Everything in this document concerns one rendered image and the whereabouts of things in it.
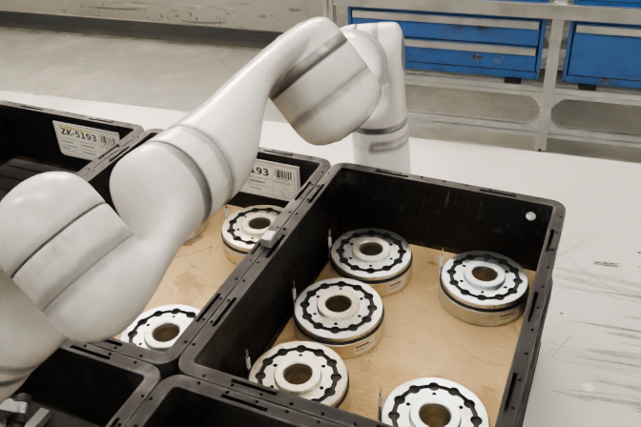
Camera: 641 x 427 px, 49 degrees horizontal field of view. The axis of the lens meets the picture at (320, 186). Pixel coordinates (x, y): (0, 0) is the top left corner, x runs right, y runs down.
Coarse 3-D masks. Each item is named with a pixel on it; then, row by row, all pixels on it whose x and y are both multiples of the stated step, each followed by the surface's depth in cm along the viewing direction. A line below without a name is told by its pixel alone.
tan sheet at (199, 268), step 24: (216, 216) 103; (192, 240) 98; (216, 240) 98; (192, 264) 93; (216, 264) 93; (168, 288) 90; (192, 288) 89; (216, 288) 89; (144, 312) 86; (120, 336) 82
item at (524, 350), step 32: (320, 192) 89; (480, 192) 87; (288, 224) 83; (544, 256) 76; (544, 288) 72; (224, 320) 70; (192, 352) 66; (224, 384) 63; (256, 384) 63; (512, 384) 63; (320, 416) 59; (352, 416) 59; (512, 416) 59
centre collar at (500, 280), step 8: (472, 264) 85; (480, 264) 85; (488, 264) 85; (496, 264) 85; (464, 272) 84; (472, 272) 85; (496, 272) 84; (504, 272) 84; (472, 280) 83; (496, 280) 83; (504, 280) 83; (480, 288) 82; (488, 288) 82; (496, 288) 82
